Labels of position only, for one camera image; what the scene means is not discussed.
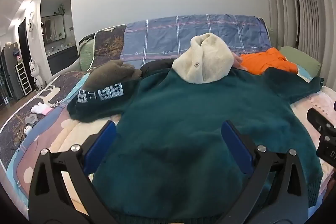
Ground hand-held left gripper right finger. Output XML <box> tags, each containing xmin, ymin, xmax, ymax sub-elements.
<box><xmin>221</xmin><ymin>120</ymin><xmax>309</xmax><ymax>224</ymax></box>

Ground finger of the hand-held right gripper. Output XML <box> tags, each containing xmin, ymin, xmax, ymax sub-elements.
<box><xmin>307</xmin><ymin>108</ymin><xmax>336</xmax><ymax>135</ymax></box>

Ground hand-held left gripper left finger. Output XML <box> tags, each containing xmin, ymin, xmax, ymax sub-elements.
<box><xmin>28</xmin><ymin>120</ymin><xmax>117</xmax><ymax>224</ymax></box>

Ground dark green sweater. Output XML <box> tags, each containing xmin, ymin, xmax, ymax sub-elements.
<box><xmin>92</xmin><ymin>67</ymin><xmax>324</xmax><ymax>224</ymax></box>

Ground plush printed blanket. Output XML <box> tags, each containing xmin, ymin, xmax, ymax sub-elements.
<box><xmin>5</xmin><ymin>70</ymin><xmax>336</xmax><ymax>214</ymax></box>

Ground dark garment with white print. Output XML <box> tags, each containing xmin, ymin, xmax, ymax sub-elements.
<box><xmin>67</xmin><ymin>80</ymin><xmax>141</xmax><ymax>122</ymax></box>

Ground green pillow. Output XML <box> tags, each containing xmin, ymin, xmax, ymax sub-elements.
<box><xmin>266</xmin><ymin>26</ymin><xmax>278</xmax><ymax>50</ymax></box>
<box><xmin>78</xmin><ymin>32</ymin><xmax>96</xmax><ymax>72</ymax></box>
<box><xmin>280</xmin><ymin>46</ymin><xmax>321</xmax><ymax>80</ymax></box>

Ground white socks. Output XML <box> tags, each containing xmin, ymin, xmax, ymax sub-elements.
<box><xmin>31</xmin><ymin>102</ymin><xmax>47</xmax><ymax>114</ymax></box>

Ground small grey item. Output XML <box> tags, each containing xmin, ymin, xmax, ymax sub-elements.
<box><xmin>25</xmin><ymin>114</ymin><xmax>38</xmax><ymax>126</ymax></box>

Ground brown fleece garment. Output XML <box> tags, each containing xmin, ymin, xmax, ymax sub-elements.
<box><xmin>85</xmin><ymin>59</ymin><xmax>142</xmax><ymax>88</ymax></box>

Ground orange garment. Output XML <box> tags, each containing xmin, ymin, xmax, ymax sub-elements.
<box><xmin>240</xmin><ymin>47</ymin><xmax>298</xmax><ymax>75</ymax></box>

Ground pink garment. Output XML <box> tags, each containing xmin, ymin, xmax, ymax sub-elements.
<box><xmin>232</xmin><ymin>53</ymin><xmax>243</xmax><ymax>69</ymax></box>

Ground cream fleece garment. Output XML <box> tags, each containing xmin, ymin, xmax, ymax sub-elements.
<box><xmin>172</xmin><ymin>32</ymin><xmax>234</xmax><ymax>84</ymax></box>

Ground dark vanity cabinet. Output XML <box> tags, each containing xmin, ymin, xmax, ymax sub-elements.
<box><xmin>47</xmin><ymin>45</ymin><xmax>79</xmax><ymax>75</ymax></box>

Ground black garment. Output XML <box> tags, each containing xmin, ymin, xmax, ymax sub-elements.
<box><xmin>140</xmin><ymin>59</ymin><xmax>175</xmax><ymax>77</ymax></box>

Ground white cat figure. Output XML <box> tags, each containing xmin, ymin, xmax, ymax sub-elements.
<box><xmin>29</xmin><ymin>60</ymin><xmax>44</xmax><ymax>90</ymax></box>

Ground white storage rack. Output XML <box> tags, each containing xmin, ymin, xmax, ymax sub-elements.
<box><xmin>14</xmin><ymin>63</ymin><xmax>33</xmax><ymax>94</ymax></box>

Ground white pleated curtain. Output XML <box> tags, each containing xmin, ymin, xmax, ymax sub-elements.
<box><xmin>259</xmin><ymin>0</ymin><xmax>336</xmax><ymax>77</ymax></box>

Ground black cabinet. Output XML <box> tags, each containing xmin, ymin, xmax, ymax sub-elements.
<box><xmin>0</xmin><ymin>42</ymin><xmax>24</xmax><ymax>106</ymax></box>

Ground blue plaid sheet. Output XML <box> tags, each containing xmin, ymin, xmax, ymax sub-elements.
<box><xmin>120</xmin><ymin>14</ymin><xmax>271</xmax><ymax>62</ymax></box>

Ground dark door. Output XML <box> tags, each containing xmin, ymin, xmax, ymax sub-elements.
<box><xmin>18</xmin><ymin>17</ymin><xmax>33</xmax><ymax>67</ymax></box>

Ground wall mirror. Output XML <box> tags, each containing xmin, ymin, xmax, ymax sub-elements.
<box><xmin>41</xmin><ymin>15</ymin><xmax>66</xmax><ymax>45</ymax></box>

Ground wall clock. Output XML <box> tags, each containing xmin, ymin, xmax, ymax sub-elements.
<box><xmin>27</xmin><ymin>12</ymin><xmax>34</xmax><ymax>37</ymax></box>

